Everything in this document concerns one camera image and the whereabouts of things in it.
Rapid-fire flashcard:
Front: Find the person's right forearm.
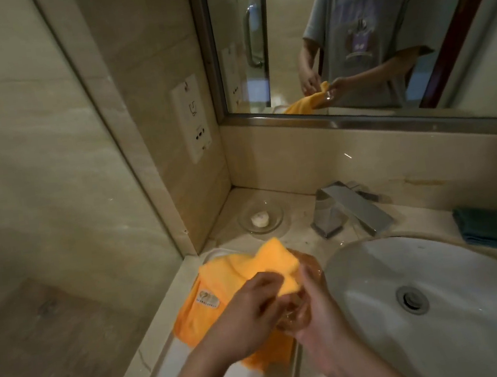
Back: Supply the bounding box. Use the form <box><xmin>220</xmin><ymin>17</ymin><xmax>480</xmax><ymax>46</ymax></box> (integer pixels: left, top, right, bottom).
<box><xmin>316</xmin><ymin>333</ymin><xmax>413</xmax><ymax>377</ymax></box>

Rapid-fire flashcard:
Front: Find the clear glass soap dish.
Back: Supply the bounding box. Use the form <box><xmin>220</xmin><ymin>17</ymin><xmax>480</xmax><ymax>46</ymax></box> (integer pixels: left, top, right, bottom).
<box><xmin>236</xmin><ymin>196</ymin><xmax>292</xmax><ymax>238</ymax></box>

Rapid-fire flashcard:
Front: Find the white oval sink basin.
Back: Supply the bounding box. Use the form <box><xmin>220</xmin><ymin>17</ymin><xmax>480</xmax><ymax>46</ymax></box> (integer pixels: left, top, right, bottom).
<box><xmin>322</xmin><ymin>221</ymin><xmax>497</xmax><ymax>377</ymax></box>

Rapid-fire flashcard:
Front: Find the person's right hand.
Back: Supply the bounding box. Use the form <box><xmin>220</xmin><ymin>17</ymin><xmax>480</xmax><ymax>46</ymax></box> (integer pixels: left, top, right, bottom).
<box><xmin>281</xmin><ymin>257</ymin><xmax>360</xmax><ymax>374</ymax></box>

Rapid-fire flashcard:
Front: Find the clear drinking glass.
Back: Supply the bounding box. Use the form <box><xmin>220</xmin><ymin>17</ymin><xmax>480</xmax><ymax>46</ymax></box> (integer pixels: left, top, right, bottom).
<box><xmin>266</xmin><ymin>250</ymin><xmax>332</xmax><ymax>335</ymax></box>

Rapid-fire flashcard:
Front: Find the white wall socket panel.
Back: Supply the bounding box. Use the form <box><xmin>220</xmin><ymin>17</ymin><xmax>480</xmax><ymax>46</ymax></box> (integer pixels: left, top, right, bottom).
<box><xmin>168</xmin><ymin>72</ymin><xmax>216</xmax><ymax>166</ymax></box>

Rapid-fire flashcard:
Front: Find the chrome square faucet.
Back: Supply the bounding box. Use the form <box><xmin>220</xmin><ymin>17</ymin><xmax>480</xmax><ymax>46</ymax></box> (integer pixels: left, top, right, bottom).
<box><xmin>306</xmin><ymin>174</ymin><xmax>397</xmax><ymax>245</ymax></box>

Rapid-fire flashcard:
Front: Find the orange microfibre cloth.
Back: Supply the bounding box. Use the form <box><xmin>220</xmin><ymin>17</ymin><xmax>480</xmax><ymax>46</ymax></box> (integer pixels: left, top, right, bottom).
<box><xmin>163</xmin><ymin>234</ymin><xmax>316</xmax><ymax>377</ymax></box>

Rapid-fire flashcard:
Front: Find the chrome sink drain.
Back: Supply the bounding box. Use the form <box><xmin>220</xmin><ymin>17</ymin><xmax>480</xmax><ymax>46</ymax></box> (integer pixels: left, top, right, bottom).
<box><xmin>394</xmin><ymin>282</ymin><xmax>432</xmax><ymax>318</ymax></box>

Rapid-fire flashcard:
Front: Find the person's left hand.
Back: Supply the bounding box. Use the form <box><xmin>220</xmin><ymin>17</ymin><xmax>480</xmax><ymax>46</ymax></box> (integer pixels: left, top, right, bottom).
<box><xmin>198</xmin><ymin>268</ymin><xmax>298</xmax><ymax>368</ymax></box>

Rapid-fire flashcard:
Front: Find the metal framed wall mirror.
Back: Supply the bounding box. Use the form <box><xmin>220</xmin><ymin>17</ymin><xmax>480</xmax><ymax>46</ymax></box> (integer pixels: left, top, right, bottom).
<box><xmin>186</xmin><ymin>0</ymin><xmax>497</xmax><ymax>179</ymax></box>

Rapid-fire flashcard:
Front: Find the glass shower partition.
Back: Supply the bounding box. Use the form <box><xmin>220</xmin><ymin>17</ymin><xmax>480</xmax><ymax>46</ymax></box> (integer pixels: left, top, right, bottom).
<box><xmin>0</xmin><ymin>0</ymin><xmax>202</xmax><ymax>377</ymax></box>

